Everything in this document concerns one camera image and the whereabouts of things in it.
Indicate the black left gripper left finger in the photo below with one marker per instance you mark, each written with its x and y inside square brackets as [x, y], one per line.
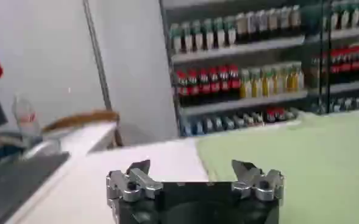
[136, 182]

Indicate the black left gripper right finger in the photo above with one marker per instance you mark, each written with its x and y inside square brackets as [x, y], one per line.
[258, 182]

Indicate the green printed shirt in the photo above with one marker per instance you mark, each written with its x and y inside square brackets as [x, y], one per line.
[319, 170]

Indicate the white side desk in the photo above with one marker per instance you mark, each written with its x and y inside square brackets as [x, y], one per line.
[84, 137]

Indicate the wooden curved chair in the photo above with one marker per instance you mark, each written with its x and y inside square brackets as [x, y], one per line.
[81, 118]

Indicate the silver computer mouse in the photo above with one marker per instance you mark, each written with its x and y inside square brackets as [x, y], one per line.
[42, 150]

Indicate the dark grey laptop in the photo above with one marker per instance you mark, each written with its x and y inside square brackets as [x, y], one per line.
[17, 182]

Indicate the clear plastic water bottle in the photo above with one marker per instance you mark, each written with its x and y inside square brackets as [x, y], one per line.
[27, 118]

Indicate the grey slanted pole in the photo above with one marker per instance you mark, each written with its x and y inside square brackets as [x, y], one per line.
[97, 51]

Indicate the grey bundle of items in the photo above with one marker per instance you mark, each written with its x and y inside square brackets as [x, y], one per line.
[2, 140]

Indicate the bottle shelf with glass door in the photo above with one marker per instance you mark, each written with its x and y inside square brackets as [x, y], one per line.
[346, 61]

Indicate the bottle shelf with dark frame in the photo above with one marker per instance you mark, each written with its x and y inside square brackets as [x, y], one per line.
[237, 82]

